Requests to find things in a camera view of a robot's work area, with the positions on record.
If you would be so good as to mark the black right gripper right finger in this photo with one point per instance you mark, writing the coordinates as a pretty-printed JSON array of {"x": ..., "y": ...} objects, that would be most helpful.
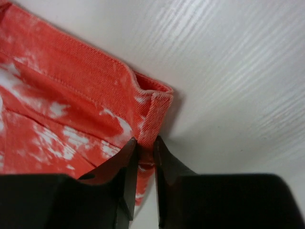
[{"x": 187, "y": 200}]

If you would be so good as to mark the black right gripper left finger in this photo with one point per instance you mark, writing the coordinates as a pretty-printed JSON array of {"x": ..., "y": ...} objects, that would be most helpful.
[{"x": 103, "y": 198}]

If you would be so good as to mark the orange white tie-dye trousers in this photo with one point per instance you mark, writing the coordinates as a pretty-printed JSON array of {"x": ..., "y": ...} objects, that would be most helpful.
[{"x": 66, "y": 107}]

